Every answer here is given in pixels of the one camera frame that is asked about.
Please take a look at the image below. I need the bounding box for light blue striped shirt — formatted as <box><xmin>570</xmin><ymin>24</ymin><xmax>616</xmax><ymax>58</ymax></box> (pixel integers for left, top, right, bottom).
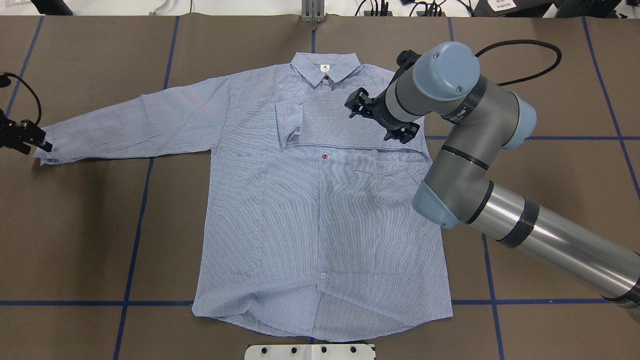
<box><xmin>34</xmin><ymin>52</ymin><xmax>453</xmax><ymax>342</ymax></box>

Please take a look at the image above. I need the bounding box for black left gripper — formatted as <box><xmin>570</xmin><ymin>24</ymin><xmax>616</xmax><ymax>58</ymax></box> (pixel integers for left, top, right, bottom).
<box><xmin>0</xmin><ymin>111</ymin><xmax>53</xmax><ymax>155</ymax></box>

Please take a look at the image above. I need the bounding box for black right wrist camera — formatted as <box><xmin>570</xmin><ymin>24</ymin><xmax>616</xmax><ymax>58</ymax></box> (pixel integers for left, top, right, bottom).
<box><xmin>395</xmin><ymin>49</ymin><xmax>422</xmax><ymax>76</ymax></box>

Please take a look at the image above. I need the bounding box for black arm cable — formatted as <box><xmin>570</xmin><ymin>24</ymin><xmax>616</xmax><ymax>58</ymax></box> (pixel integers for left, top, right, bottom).
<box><xmin>474</xmin><ymin>39</ymin><xmax>563</xmax><ymax>87</ymax></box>
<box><xmin>0</xmin><ymin>72</ymin><xmax>43</xmax><ymax>126</ymax></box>

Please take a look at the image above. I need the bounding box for aluminium frame post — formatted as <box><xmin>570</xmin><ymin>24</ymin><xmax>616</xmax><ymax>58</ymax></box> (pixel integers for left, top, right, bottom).
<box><xmin>301</xmin><ymin>0</ymin><xmax>326</xmax><ymax>24</ymax></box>

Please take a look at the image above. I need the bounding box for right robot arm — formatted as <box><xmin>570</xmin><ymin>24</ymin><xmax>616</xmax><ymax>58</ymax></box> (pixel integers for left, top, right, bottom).
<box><xmin>344</xmin><ymin>39</ymin><xmax>640</xmax><ymax>321</ymax></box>

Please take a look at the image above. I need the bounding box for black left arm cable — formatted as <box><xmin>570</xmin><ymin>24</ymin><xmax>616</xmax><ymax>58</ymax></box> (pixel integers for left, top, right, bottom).
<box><xmin>0</xmin><ymin>72</ymin><xmax>43</xmax><ymax>126</ymax></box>

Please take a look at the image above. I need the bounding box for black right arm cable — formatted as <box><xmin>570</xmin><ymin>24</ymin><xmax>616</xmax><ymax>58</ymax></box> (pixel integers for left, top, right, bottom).
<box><xmin>474</xmin><ymin>39</ymin><xmax>563</xmax><ymax>87</ymax></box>

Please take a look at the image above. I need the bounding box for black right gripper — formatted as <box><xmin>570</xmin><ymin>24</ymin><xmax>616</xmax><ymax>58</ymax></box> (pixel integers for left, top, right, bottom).
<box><xmin>344</xmin><ymin>88</ymin><xmax>419</xmax><ymax>144</ymax></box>

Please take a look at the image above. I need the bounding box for black box with label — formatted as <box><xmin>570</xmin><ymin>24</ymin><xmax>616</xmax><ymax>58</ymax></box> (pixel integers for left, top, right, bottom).
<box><xmin>471</xmin><ymin>0</ymin><xmax>554</xmax><ymax>18</ymax></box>

